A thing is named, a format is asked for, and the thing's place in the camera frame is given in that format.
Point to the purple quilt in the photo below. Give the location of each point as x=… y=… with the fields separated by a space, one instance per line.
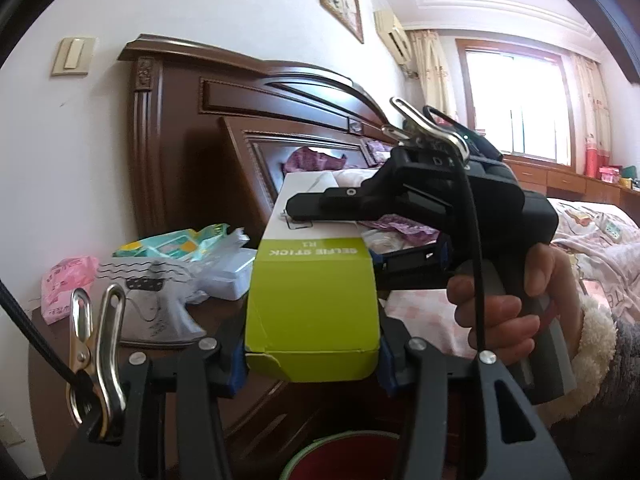
x=310 y=160

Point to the crumpled white plastic bag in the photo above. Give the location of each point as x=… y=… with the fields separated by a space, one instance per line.
x=145 y=305

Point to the wall air conditioner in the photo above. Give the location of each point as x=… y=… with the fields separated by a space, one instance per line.
x=395 y=35

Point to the wooden cabinet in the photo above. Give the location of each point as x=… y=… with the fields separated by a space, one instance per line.
x=565 y=180

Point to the brown wooden headboard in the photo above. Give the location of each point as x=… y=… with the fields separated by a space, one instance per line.
x=190 y=135

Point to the pink box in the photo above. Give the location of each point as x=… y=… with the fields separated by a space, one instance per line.
x=610 y=175

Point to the window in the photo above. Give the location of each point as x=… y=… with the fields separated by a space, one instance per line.
x=520 y=100

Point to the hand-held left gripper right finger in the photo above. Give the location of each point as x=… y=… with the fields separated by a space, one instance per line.
x=387 y=367

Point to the white pillow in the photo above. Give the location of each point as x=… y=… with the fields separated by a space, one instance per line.
x=350 y=177

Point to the beige wall switch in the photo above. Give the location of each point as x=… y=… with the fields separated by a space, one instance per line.
x=72 y=57

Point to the brown wooden nightstand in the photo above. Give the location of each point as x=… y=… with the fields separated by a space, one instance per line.
x=150 y=390

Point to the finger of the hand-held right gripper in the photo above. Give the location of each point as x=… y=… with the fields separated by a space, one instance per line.
x=330 y=205
x=410 y=270

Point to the person's right hand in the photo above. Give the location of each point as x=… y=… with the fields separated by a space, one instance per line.
x=500 y=325

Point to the person's right forearm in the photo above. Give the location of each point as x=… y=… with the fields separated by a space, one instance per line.
x=620 y=350

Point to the pink printed bed blanket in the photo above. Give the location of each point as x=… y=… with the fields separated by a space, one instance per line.
x=600 y=240

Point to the floral curtain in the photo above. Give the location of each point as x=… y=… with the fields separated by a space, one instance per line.
x=595 y=110
x=432 y=75

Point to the green white cardboard box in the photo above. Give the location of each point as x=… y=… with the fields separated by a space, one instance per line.
x=310 y=310

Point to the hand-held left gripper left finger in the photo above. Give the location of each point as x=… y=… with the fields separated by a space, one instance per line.
x=237 y=375

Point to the teal wet wipes pack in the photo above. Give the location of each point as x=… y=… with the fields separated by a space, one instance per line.
x=165 y=245

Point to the pink tissue pack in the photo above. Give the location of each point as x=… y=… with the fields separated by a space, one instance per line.
x=65 y=290

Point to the green rimmed red bin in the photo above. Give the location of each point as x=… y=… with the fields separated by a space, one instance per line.
x=345 y=460

